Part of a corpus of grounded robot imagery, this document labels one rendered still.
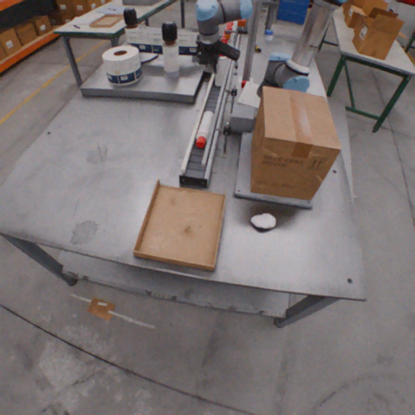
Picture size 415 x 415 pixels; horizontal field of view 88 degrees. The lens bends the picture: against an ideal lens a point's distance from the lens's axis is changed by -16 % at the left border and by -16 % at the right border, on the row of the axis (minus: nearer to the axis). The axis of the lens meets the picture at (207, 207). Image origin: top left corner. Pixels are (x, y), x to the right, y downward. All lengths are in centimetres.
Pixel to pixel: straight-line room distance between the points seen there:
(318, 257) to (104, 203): 79
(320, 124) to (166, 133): 67
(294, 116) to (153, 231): 60
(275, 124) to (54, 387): 175
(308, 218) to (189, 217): 44
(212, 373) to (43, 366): 101
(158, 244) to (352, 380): 145
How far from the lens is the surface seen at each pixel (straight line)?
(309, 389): 172
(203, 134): 103
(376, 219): 238
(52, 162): 125
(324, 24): 115
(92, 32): 280
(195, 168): 96
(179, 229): 86
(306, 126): 85
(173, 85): 145
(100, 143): 123
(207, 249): 83
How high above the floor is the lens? 159
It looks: 56 degrees down
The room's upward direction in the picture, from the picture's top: 3 degrees clockwise
